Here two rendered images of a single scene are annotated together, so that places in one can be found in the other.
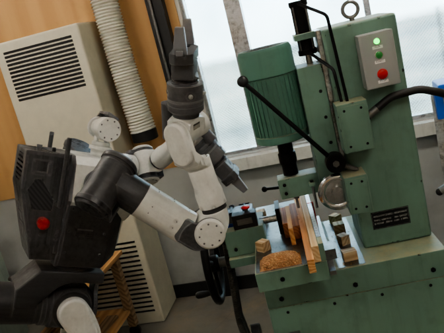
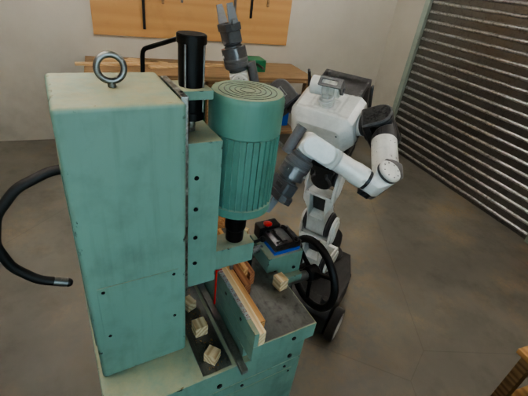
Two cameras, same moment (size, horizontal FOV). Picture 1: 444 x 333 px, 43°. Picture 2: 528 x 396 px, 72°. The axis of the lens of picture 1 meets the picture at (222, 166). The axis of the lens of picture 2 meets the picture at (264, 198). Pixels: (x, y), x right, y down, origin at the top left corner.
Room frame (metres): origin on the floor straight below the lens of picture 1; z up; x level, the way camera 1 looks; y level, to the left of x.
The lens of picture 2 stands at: (2.54, -0.69, 1.74)
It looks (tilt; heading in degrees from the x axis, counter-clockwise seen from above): 32 degrees down; 140
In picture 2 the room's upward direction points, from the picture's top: 8 degrees clockwise
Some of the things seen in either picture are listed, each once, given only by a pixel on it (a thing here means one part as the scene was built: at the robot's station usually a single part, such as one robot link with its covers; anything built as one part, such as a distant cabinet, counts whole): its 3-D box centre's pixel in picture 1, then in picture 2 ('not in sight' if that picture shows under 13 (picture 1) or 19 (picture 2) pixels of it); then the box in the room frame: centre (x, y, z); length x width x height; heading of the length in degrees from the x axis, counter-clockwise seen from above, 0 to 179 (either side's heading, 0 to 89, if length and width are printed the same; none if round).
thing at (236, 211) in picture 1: (240, 215); (276, 234); (1.82, -0.02, 0.99); 0.13 x 0.11 x 0.06; 173
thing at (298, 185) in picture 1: (299, 185); (226, 251); (1.86, -0.24, 1.03); 0.14 x 0.07 x 0.09; 83
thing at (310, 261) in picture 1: (302, 226); (218, 254); (1.76, -0.21, 0.92); 0.62 x 0.02 x 0.04; 173
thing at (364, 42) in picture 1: (377, 59); not in sight; (1.68, -0.52, 1.40); 0.10 x 0.06 x 0.16; 83
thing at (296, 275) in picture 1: (273, 240); (251, 267); (1.82, -0.11, 0.87); 0.61 x 0.30 x 0.06; 173
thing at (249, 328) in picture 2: (312, 216); (213, 265); (1.80, -0.25, 0.93); 0.60 x 0.02 x 0.06; 173
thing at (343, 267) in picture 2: not in sight; (313, 268); (1.44, 0.69, 0.19); 0.64 x 0.52 x 0.33; 113
